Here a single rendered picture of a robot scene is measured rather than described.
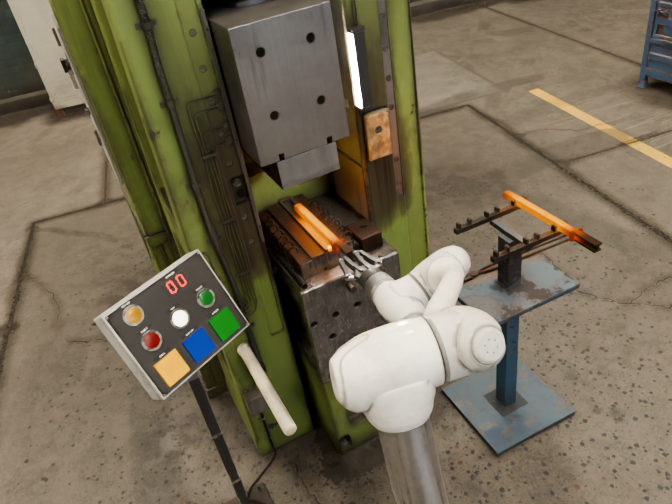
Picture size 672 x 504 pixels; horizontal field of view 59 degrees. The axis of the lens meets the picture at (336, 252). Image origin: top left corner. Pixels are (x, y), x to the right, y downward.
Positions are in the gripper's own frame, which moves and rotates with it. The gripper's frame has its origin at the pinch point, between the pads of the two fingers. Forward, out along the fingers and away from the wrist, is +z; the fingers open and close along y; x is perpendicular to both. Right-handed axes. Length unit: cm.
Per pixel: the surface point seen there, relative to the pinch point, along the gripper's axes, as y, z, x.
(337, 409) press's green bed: -12, 4, -74
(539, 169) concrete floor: 212, 136, -104
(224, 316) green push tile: -43.3, -5.4, -1.1
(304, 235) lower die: -4.5, 23.8, -4.9
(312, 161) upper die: -1.5, 10.1, 29.0
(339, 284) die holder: -2.3, 3.7, -15.2
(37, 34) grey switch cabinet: -68, 563, -20
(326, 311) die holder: -8.8, 3.6, -24.0
